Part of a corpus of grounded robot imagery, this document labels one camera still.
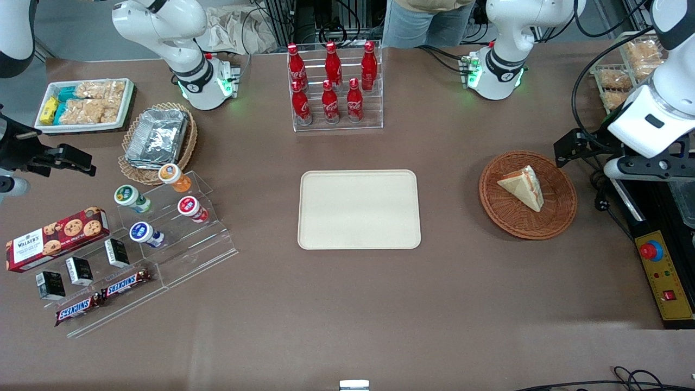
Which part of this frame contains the brown round wicker basket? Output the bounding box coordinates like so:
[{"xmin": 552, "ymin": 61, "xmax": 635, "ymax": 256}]
[{"xmin": 478, "ymin": 150, "xmax": 578, "ymax": 241}]

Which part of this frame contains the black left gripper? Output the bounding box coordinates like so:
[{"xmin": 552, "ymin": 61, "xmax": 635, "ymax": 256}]
[{"xmin": 554, "ymin": 129, "xmax": 695, "ymax": 168}]

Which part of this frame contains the black power cable with plug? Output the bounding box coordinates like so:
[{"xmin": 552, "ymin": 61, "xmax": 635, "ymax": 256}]
[{"xmin": 591, "ymin": 162, "xmax": 637, "ymax": 241}]

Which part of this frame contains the red lid yogurt cup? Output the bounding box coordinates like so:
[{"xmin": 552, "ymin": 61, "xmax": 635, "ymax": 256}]
[{"xmin": 177, "ymin": 196, "xmax": 210, "ymax": 224}]

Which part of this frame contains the black base cable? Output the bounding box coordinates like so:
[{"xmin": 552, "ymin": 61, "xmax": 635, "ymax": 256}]
[{"xmin": 417, "ymin": 45, "xmax": 469, "ymax": 75}]

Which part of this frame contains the orange lid yogurt cup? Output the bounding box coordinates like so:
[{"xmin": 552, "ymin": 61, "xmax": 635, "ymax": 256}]
[{"xmin": 158, "ymin": 163, "xmax": 192, "ymax": 193}]

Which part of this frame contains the Snickers chocolate bar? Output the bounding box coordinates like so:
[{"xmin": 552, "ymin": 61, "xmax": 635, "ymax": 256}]
[
  {"xmin": 54, "ymin": 293, "xmax": 103, "ymax": 327},
  {"xmin": 100, "ymin": 267, "xmax": 152, "ymax": 300}
]

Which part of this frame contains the clear acrylic stepped cup stand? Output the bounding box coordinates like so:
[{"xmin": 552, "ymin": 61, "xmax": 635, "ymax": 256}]
[{"xmin": 116, "ymin": 171, "xmax": 239, "ymax": 289}]

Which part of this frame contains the small black box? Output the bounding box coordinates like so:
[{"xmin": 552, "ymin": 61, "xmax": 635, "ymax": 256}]
[
  {"xmin": 65, "ymin": 256, "xmax": 94, "ymax": 287},
  {"xmin": 104, "ymin": 238, "xmax": 131, "ymax": 269},
  {"xmin": 35, "ymin": 270, "xmax": 67, "ymax": 301}
]

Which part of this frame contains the red Walkers cookie box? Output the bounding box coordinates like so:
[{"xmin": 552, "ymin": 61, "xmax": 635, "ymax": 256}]
[{"xmin": 5, "ymin": 206, "xmax": 111, "ymax": 274}]

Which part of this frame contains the white wire shelf rack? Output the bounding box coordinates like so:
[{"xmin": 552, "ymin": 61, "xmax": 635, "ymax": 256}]
[{"xmin": 590, "ymin": 30, "xmax": 669, "ymax": 116}]

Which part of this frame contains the clear glass pan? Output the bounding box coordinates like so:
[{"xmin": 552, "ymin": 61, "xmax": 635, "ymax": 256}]
[{"xmin": 669, "ymin": 181, "xmax": 695, "ymax": 229}]

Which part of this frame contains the aluminium frame with cables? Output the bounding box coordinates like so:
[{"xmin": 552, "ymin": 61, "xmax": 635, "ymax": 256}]
[{"xmin": 264, "ymin": 0, "xmax": 387, "ymax": 51}]

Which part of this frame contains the bagged pastry snack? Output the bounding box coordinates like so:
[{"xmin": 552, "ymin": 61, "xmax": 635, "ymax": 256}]
[
  {"xmin": 624, "ymin": 40, "xmax": 665, "ymax": 81},
  {"xmin": 597, "ymin": 69, "xmax": 634, "ymax": 91},
  {"xmin": 602, "ymin": 90, "xmax": 631, "ymax": 111}
]

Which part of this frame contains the green lid yogurt cup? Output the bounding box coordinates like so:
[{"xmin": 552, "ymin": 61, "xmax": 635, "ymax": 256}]
[{"xmin": 113, "ymin": 185, "xmax": 153, "ymax": 215}]

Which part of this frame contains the white rectangular snack tray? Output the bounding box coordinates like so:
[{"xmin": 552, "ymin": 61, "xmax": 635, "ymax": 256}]
[{"xmin": 34, "ymin": 78, "xmax": 136, "ymax": 135}]

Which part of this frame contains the red emergency stop button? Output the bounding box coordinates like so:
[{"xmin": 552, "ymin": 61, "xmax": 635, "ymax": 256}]
[{"xmin": 639, "ymin": 239, "xmax": 665, "ymax": 263}]

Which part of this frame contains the yellow control box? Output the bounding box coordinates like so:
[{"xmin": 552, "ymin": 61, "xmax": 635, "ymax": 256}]
[{"xmin": 635, "ymin": 230, "xmax": 695, "ymax": 323}]

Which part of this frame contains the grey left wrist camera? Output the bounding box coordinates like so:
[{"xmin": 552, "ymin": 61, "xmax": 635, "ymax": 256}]
[{"xmin": 603, "ymin": 156, "xmax": 695, "ymax": 181}]

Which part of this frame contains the yellow snack box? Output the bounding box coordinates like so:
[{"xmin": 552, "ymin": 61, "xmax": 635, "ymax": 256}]
[{"xmin": 39, "ymin": 96, "xmax": 60, "ymax": 125}]

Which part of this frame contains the clear acrylic stepped snack stand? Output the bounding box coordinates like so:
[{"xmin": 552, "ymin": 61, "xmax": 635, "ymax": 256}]
[{"xmin": 19, "ymin": 235, "xmax": 170, "ymax": 339}]

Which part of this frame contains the light oval wicker basket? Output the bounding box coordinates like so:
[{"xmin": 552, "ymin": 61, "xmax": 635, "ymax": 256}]
[{"xmin": 118, "ymin": 102, "xmax": 199, "ymax": 186}]

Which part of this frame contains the blue lid yogurt cup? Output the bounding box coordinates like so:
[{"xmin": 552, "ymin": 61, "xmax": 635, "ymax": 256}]
[{"xmin": 129, "ymin": 222, "xmax": 165, "ymax": 249}]

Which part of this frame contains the clear acrylic bottle rack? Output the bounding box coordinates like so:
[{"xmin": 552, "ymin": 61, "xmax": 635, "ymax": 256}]
[{"xmin": 286, "ymin": 41, "xmax": 384, "ymax": 133}]

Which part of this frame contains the crumpled beige bag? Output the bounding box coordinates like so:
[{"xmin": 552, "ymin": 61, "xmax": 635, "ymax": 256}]
[{"xmin": 197, "ymin": 4, "xmax": 279, "ymax": 55}]

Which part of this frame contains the triangular sandwich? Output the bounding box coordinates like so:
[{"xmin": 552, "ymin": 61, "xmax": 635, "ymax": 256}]
[{"xmin": 496, "ymin": 165, "xmax": 545, "ymax": 213}]

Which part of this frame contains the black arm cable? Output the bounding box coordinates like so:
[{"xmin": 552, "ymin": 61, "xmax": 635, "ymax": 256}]
[{"xmin": 571, "ymin": 25, "xmax": 655, "ymax": 154}]

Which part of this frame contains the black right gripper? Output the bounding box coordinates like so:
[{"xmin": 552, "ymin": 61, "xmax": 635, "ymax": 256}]
[{"xmin": 0, "ymin": 111, "xmax": 98, "ymax": 178}]

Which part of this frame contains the stack of foil containers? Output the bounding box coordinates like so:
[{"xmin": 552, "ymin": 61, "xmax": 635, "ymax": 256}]
[{"xmin": 124, "ymin": 108, "xmax": 190, "ymax": 171}]

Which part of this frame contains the red cola bottle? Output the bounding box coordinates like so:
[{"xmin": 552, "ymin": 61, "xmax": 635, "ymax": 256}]
[
  {"xmin": 324, "ymin": 42, "xmax": 343, "ymax": 87},
  {"xmin": 287, "ymin": 43, "xmax": 308, "ymax": 91},
  {"xmin": 361, "ymin": 41, "xmax": 378, "ymax": 91},
  {"xmin": 321, "ymin": 80, "xmax": 341, "ymax": 125},
  {"xmin": 346, "ymin": 78, "xmax": 365, "ymax": 123},
  {"xmin": 291, "ymin": 80, "xmax": 313, "ymax": 126}
]

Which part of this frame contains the black appliance base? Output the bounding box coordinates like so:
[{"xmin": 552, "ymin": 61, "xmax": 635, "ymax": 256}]
[{"xmin": 611, "ymin": 176, "xmax": 695, "ymax": 330}]

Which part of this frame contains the person in blue jeans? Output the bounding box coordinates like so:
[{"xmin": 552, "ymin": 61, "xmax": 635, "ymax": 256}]
[{"xmin": 382, "ymin": 0, "xmax": 488, "ymax": 50}]

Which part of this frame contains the beige plastic serving tray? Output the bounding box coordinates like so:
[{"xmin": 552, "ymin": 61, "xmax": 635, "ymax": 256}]
[{"xmin": 298, "ymin": 169, "xmax": 422, "ymax": 250}]

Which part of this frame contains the black coiled cable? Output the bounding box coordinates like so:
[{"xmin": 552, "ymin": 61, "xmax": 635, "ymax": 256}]
[{"xmin": 515, "ymin": 366, "xmax": 695, "ymax": 391}]

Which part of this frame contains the clear bag of rice crackers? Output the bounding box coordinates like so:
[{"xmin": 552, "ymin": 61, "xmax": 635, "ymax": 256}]
[
  {"xmin": 60, "ymin": 99, "xmax": 121, "ymax": 125},
  {"xmin": 74, "ymin": 80, "xmax": 127, "ymax": 102}
]

